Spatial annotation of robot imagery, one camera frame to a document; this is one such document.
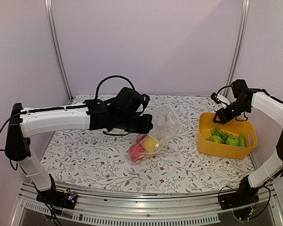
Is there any floral tablecloth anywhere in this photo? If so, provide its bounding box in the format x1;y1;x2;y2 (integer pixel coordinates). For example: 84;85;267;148
41;96;254;193

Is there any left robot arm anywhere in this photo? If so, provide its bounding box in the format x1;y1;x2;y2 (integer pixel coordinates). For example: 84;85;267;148
4;87;153;204

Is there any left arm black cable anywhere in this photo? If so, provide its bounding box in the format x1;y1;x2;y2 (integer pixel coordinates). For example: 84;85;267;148
95;75;136;102

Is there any green cucumber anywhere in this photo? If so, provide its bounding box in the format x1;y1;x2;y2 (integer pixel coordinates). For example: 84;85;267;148
238;133;245;147

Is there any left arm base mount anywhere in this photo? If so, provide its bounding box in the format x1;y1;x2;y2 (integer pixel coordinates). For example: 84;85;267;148
36;189;78;210

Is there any yellow plastic basket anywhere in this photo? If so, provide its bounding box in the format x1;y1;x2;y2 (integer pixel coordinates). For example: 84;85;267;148
197;113;258;159

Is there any red apple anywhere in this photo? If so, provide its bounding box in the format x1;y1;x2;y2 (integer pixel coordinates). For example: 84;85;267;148
136;134;147;144
129;144;145;163

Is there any green grapes bunch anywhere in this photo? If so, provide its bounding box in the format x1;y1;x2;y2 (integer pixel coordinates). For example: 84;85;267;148
211;127;229;140

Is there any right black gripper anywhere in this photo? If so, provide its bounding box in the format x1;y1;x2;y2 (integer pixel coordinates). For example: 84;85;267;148
213;99;250;124

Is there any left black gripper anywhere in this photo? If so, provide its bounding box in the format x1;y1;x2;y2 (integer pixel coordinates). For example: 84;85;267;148
114;113;153;134

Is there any aluminium post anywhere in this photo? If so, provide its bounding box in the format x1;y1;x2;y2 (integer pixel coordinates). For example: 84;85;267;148
226;0;250;85
44;0;73;101

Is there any right aluminium post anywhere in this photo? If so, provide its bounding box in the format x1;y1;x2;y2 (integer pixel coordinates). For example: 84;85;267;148
226;0;250;85

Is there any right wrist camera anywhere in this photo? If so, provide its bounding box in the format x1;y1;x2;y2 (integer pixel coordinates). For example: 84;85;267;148
210;92;230;108

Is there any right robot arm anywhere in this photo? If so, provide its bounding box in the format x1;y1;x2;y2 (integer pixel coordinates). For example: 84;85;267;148
211;79;283;205

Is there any aluminium front rail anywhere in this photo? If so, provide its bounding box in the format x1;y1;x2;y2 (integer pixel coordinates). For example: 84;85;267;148
9;182;283;226

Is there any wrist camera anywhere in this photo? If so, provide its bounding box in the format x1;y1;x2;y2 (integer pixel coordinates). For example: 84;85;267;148
141;94;150;113
210;92;230;108

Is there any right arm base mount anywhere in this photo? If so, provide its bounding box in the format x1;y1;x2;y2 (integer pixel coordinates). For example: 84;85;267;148
217;186;259;221

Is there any left aluminium post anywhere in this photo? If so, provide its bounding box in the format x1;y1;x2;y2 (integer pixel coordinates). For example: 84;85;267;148
44;0;73;101

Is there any clear zip top bag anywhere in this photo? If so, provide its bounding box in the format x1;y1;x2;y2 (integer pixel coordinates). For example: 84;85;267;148
127;105;181;165

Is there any yellow lemon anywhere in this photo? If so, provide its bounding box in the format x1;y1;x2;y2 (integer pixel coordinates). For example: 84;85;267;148
142;137;159;153

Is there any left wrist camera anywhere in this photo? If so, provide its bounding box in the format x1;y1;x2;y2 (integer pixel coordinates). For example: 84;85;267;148
141;94;150;113

